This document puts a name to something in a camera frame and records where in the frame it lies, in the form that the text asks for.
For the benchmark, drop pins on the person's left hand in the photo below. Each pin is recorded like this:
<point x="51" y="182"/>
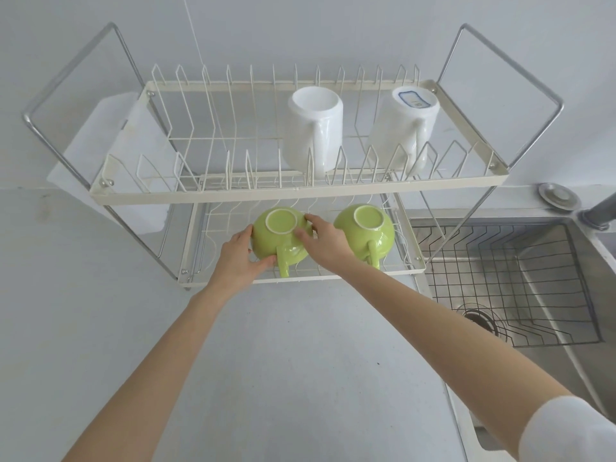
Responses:
<point x="236" y="267"/>

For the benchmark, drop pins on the person's right hand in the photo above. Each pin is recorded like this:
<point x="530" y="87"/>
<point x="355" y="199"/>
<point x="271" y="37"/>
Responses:
<point x="327" y="247"/>

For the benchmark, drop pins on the person's left thumb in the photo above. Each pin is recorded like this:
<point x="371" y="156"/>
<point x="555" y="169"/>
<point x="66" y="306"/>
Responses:
<point x="264" y="265"/>

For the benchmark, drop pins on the person's right thumb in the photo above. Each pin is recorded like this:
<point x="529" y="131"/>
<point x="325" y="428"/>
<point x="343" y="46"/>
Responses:
<point x="301" y="236"/>

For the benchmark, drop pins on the green ceramic cup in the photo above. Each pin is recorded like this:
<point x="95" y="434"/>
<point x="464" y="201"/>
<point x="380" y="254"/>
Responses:
<point x="365" y="238"/>
<point x="269" y="245"/>

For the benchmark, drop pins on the person's left forearm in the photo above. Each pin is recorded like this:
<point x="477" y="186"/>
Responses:
<point x="144" y="375"/>

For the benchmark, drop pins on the person's right forearm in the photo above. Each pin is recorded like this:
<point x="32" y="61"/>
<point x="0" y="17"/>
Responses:
<point x="433" y="341"/>

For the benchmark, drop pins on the plain white mug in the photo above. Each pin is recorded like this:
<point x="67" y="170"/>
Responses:
<point x="313" y="134"/>

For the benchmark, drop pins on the white mug with blue label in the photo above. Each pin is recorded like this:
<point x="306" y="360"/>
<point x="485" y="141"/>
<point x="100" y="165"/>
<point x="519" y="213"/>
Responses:
<point x="399" y="129"/>

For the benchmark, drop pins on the white plastic cutting board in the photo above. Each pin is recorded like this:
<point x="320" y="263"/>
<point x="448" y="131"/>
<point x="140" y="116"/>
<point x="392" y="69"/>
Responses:
<point x="139" y="129"/>

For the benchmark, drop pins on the metal sink drain strainer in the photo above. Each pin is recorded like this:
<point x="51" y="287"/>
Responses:
<point x="481" y="320"/>

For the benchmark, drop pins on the round metal sink cap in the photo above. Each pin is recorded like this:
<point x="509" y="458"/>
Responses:
<point x="558" y="196"/>

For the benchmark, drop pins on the stainless steel sink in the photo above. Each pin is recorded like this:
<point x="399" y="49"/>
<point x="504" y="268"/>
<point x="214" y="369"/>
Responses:
<point x="553" y="375"/>

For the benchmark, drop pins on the grey metal faucet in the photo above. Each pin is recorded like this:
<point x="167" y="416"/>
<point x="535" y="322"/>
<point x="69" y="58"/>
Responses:
<point x="599" y="214"/>

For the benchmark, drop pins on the white sleeve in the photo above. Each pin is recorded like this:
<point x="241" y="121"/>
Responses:
<point x="572" y="433"/>

